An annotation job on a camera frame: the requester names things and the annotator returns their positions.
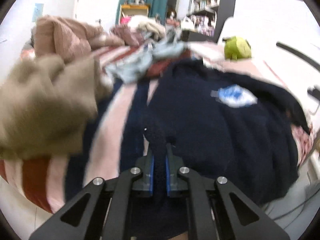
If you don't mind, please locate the navy planet sweater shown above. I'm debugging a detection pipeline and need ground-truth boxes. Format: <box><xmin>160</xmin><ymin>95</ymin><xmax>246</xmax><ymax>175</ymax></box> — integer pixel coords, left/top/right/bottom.
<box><xmin>120</xmin><ymin>58</ymin><xmax>312</xmax><ymax>240</ymax></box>

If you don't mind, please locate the pink near pillow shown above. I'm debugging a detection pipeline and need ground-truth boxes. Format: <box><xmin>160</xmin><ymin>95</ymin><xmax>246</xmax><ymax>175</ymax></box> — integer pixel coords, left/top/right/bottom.
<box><xmin>203</xmin><ymin>57</ymin><xmax>288</xmax><ymax>89</ymax></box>

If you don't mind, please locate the white bed headboard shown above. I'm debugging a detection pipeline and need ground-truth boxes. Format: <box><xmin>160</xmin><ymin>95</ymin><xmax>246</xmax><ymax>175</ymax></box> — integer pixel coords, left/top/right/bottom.
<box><xmin>218</xmin><ymin>0</ymin><xmax>319</xmax><ymax>122</ymax></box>

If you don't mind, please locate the striped fleece blanket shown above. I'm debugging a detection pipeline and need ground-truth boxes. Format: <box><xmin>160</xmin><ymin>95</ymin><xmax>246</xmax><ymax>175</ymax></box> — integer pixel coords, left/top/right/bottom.
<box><xmin>1</xmin><ymin>47</ymin><xmax>158</xmax><ymax>213</ymax></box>

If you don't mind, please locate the green plush toy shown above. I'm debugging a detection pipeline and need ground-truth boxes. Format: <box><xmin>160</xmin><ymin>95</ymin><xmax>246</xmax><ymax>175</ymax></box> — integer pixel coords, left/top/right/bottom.
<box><xmin>222</xmin><ymin>36</ymin><xmax>252</xmax><ymax>61</ymax></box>

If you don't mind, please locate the white far pillow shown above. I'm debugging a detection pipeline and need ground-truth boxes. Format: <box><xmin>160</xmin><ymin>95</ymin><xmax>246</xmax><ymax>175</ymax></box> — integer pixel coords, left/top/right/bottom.
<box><xmin>188</xmin><ymin>41</ymin><xmax>225</xmax><ymax>61</ymax></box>

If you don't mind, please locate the brown knit garment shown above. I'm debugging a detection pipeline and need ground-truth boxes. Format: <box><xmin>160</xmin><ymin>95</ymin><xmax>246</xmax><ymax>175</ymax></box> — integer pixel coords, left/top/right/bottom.
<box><xmin>1</xmin><ymin>55</ymin><xmax>113</xmax><ymax>160</ymax></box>

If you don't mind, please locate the dark bookshelf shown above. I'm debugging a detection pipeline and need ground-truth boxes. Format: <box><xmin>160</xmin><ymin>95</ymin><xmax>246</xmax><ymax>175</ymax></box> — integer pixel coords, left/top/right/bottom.
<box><xmin>181</xmin><ymin>0</ymin><xmax>235</xmax><ymax>43</ymax></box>

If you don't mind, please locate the white handbag on desk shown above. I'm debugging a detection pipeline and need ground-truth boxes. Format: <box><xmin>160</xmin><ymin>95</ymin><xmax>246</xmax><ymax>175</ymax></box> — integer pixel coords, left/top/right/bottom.
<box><xmin>180</xmin><ymin>16</ymin><xmax>195</xmax><ymax>31</ymax></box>

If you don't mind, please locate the light blue garment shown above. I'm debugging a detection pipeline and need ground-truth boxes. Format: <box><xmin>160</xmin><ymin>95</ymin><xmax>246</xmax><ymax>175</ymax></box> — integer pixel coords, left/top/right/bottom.
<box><xmin>103</xmin><ymin>41</ymin><xmax>187</xmax><ymax>83</ymax></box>

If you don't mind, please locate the dark red garment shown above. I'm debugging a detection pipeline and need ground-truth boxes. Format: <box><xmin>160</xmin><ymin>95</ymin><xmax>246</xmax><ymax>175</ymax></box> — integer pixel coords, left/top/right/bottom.
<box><xmin>145</xmin><ymin>49</ymin><xmax>191</xmax><ymax>78</ymax></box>

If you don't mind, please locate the pink striped duvet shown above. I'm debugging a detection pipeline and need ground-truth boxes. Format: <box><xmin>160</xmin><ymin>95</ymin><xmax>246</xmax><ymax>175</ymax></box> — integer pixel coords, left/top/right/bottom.
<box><xmin>20</xmin><ymin>15</ymin><xmax>125</xmax><ymax>63</ymax></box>

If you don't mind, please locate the cream coat pile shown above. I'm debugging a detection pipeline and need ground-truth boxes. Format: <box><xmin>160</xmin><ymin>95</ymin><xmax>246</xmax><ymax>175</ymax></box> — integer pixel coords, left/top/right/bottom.
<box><xmin>127</xmin><ymin>15</ymin><xmax>166</xmax><ymax>39</ymax></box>

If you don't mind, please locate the yellow white small cabinet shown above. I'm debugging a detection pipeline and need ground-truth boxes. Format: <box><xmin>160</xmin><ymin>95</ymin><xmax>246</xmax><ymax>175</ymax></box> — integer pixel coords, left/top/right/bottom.
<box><xmin>118</xmin><ymin>4</ymin><xmax>150</xmax><ymax>24</ymax></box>

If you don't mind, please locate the blue wall poster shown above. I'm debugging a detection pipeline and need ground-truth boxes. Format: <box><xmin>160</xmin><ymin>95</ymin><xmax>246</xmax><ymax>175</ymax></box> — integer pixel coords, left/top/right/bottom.
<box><xmin>32</xmin><ymin>3</ymin><xmax>44</xmax><ymax>22</ymax></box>

